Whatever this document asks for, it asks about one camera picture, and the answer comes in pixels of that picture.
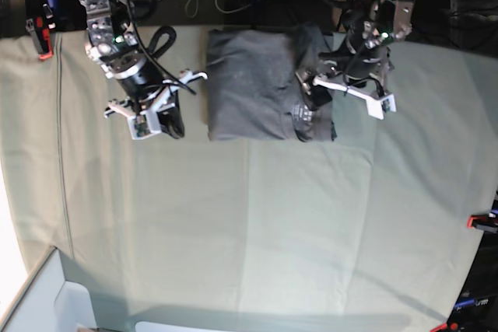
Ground red black clamp right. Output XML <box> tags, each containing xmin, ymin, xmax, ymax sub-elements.
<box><xmin>467</xmin><ymin>209</ymin><xmax>498</xmax><ymax>234</ymax></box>

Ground grey t-shirt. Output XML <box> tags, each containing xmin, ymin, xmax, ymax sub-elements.
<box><xmin>205</xmin><ymin>24</ymin><xmax>337</xmax><ymax>142</ymax></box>

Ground gripper body image right arm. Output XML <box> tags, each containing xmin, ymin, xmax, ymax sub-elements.
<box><xmin>318</xmin><ymin>50</ymin><xmax>393</xmax><ymax>89</ymax></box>

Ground red black clamp left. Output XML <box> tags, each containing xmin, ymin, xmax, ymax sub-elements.
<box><xmin>25</xmin><ymin>0</ymin><xmax>58</xmax><ymax>60</ymax></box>

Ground red clamp bottom right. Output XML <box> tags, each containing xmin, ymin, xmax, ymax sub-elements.
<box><xmin>430</xmin><ymin>322</ymin><xmax>460</xmax><ymax>332</ymax></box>

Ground gripper body image left arm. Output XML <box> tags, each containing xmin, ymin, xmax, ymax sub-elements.
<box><xmin>116</xmin><ymin>67</ymin><xmax>183</xmax><ymax>114</ymax></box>

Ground light green table cloth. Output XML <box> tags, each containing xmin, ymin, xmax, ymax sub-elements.
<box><xmin>1</xmin><ymin>32</ymin><xmax>497</xmax><ymax>331</ymax></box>

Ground red black clamp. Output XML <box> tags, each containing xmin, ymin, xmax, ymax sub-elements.
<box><xmin>467</xmin><ymin>209</ymin><xmax>498</xmax><ymax>234</ymax></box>
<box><xmin>25</xmin><ymin>0</ymin><xmax>58</xmax><ymax>60</ymax></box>

